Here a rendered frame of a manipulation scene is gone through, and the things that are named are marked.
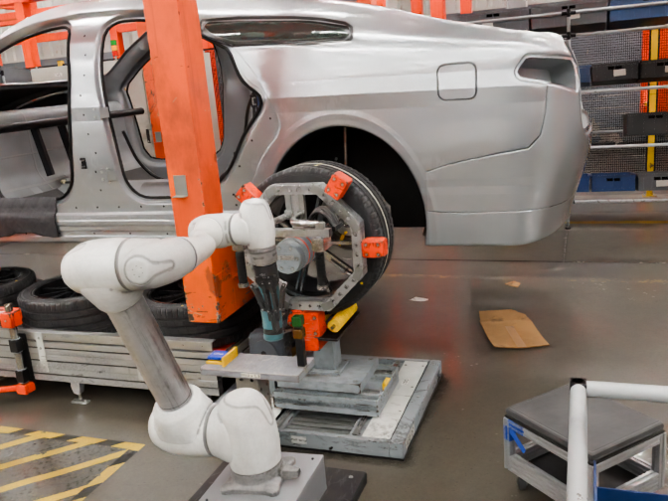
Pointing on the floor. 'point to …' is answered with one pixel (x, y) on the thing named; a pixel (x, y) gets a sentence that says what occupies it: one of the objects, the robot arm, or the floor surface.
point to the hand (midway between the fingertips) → (274, 320)
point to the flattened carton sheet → (510, 329)
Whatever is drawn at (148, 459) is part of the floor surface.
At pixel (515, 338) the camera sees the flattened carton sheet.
